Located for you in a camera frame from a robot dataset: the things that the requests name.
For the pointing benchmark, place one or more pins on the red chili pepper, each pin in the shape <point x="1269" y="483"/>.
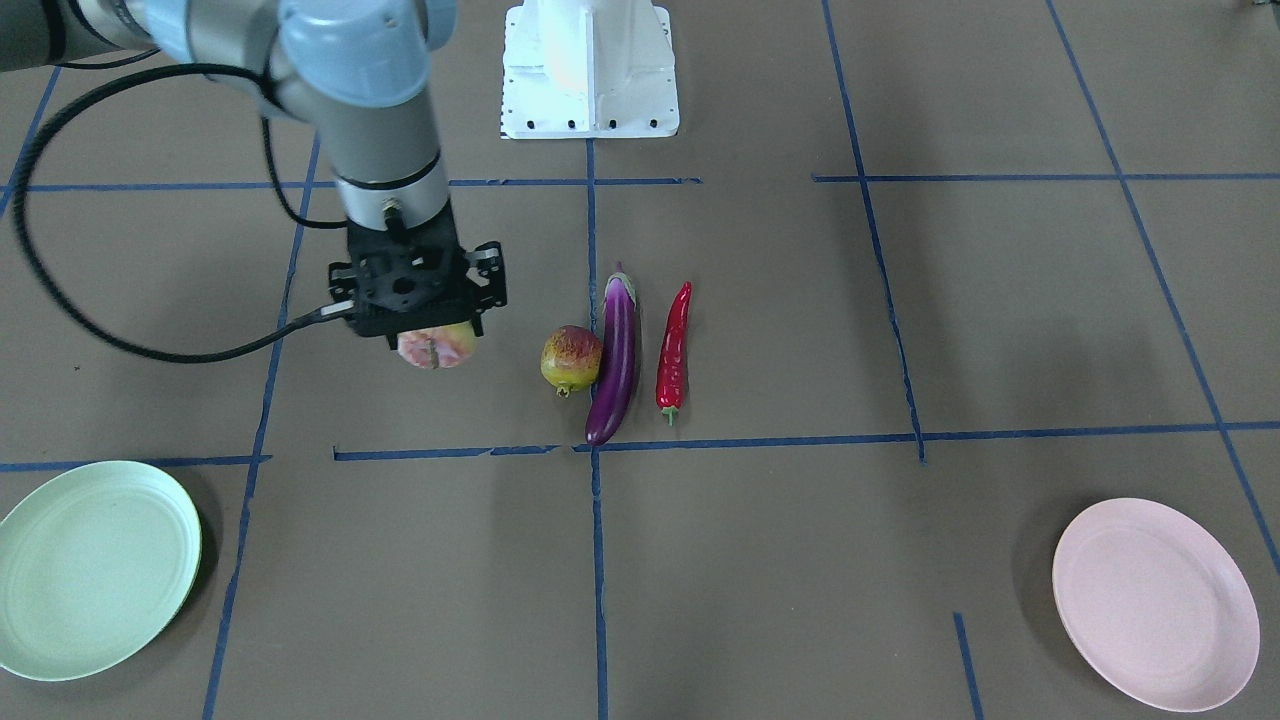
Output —
<point x="672" y="366"/>

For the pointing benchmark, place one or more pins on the purple eggplant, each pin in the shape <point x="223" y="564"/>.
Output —
<point x="617" y="376"/>

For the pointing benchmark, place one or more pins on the red-yellow pomegranate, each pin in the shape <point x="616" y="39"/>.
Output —
<point x="570" y="360"/>

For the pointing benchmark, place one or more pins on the white camera stand base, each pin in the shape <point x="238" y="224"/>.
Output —
<point x="588" y="69"/>

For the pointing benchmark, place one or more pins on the green plate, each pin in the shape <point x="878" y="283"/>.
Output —
<point x="95" y="563"/>

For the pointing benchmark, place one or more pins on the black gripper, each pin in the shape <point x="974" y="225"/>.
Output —
<point x="489" y="281"/>

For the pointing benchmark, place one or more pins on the pink-yellow peach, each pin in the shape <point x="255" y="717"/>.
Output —
<point x="446" y="346"/>

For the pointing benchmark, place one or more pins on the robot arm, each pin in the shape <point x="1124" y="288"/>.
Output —
<point x="355" y="71"/>

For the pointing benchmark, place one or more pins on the pink plate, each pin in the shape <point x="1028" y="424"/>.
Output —
<point x="1156" y="605"/>

